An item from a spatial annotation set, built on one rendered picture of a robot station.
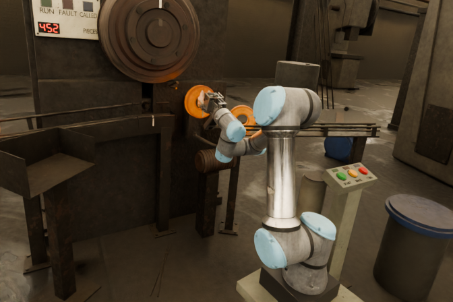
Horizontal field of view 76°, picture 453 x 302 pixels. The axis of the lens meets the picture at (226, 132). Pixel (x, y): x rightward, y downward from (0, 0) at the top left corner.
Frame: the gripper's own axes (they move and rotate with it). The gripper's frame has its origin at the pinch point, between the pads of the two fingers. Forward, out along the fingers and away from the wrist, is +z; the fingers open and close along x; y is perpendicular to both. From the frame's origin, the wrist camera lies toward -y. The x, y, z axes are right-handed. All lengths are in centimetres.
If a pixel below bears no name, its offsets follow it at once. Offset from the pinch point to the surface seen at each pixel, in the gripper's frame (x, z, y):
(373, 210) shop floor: -138, -41, -76
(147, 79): 20.0, 18.9, 0.4
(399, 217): -71, -76, -24
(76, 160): 54, -8, -22
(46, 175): 65, -16, -21
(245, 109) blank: -28.4, 0.4, -7.9
